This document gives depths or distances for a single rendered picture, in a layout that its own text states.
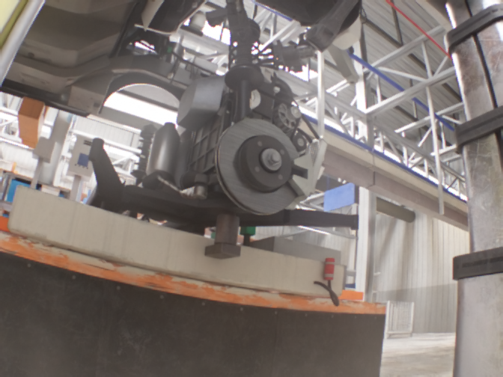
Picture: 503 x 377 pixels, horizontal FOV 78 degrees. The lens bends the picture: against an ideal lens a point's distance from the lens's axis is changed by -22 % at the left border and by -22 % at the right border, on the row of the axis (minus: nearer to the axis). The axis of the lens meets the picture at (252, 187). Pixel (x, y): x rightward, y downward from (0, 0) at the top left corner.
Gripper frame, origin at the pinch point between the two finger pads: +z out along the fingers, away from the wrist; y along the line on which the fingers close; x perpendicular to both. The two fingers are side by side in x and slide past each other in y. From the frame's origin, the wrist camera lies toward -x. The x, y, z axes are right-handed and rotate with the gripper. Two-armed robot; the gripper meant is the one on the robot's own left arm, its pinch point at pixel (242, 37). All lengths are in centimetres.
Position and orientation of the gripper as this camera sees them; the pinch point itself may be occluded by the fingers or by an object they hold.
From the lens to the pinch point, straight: 138.7
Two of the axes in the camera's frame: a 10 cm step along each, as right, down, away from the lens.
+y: 1.5, 8.9, -4.4
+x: 9.8, -2.0, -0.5
